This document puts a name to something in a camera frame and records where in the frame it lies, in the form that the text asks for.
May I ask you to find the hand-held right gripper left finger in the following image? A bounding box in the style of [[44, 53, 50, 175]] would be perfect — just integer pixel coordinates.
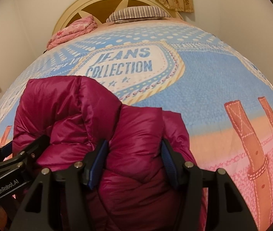
[[12, 139, 110, 231]]

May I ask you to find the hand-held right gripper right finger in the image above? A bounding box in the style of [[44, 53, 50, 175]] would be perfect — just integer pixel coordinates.
[[160, 138, 258, 231]]

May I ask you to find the magenta down jacket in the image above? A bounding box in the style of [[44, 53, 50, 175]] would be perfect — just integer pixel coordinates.
[[12, 75, 208, 231]]

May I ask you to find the blue pink printed blanket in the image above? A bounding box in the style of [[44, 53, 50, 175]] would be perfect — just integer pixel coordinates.
[[0, 20, 273, 231]]

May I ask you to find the pink folded quilt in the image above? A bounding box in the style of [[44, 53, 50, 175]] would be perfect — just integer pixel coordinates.
[[46, 15, 102, 50]]

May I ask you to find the cream wooden bed headboard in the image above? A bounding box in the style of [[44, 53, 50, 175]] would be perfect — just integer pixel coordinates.
[[52, 0, 183, 35]]

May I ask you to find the striped pillow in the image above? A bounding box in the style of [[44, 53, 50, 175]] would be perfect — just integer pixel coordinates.
[[106, 6, 171, 23]]

